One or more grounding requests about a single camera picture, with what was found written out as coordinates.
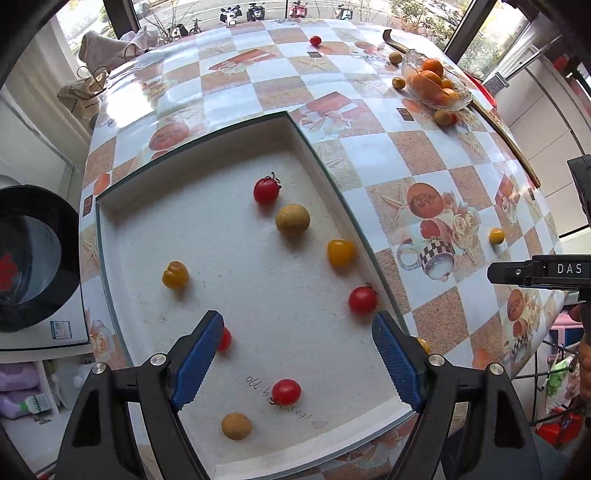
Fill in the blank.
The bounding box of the white crumpled cloth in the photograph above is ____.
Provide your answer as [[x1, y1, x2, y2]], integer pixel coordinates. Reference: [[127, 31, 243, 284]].
[[78, 25, 160, 70]]

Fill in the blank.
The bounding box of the purple soft pack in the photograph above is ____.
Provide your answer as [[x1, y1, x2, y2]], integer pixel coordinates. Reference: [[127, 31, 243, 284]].
[[0, 361, 44, 418]]

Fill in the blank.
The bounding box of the clear glass bowl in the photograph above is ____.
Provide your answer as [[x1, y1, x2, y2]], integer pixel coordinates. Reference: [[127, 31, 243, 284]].
[[401, 50, 474, 112]]

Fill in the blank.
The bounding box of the person's right hand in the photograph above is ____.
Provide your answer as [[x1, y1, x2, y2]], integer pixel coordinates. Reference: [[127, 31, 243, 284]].
[[569, 302, 591, 404]]

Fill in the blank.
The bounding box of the white bottle green label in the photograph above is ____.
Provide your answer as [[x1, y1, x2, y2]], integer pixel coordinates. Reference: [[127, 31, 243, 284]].
[[21, 392, 52, 414]]

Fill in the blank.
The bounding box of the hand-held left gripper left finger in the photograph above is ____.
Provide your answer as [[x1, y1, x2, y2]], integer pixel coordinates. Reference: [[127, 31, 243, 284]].
[[54, 310, 225, 480]]

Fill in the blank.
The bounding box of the row of parked scooters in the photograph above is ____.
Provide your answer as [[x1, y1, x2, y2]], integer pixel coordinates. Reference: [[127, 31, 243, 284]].
[[166, 2, 356, 38]]

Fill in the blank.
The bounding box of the beige bag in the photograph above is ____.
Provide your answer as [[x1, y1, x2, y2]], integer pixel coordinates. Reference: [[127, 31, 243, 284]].
[[56, 69, 109, 127]]

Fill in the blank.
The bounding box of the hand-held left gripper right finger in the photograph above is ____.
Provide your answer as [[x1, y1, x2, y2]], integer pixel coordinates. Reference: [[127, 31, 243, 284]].
[[372, 311, 543, 480]]

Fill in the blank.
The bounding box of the white washing machine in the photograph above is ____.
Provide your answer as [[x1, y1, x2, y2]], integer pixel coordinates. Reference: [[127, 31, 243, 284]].
[[0, 174, 90, 352]]

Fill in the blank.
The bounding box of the pink plastic stool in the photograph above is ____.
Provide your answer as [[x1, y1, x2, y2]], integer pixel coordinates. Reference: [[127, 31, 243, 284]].
[[551, 316, 585, 344]]

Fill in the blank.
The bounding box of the red plastic item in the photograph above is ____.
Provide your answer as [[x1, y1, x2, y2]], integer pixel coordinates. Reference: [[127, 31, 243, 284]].
[[536, 412, 583, 446]]

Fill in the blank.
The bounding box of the white tray with green rim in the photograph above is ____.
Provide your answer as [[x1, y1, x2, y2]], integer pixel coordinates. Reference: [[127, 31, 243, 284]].
[[95, 111, 419, 480]]

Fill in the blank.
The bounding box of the checked printed tablecloth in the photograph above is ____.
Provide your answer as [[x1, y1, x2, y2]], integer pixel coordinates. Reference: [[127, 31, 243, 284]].
[[78, 18, 568, 480]]

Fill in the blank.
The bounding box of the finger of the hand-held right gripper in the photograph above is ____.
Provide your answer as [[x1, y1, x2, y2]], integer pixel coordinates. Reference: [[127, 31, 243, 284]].
[[487, 260, 536, 287]]

